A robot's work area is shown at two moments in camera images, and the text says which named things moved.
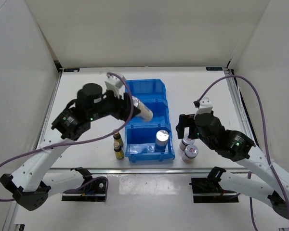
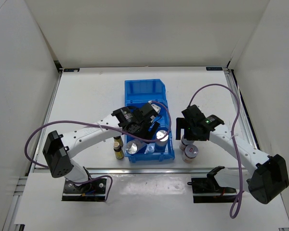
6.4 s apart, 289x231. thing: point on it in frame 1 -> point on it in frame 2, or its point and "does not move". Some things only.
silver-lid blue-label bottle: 162,137 does not move
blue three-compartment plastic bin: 149,137 does not move
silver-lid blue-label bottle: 145,113 -> 136,147
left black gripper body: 111,105 -> 142,131
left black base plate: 95,191 does not move
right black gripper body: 193,132 does not move
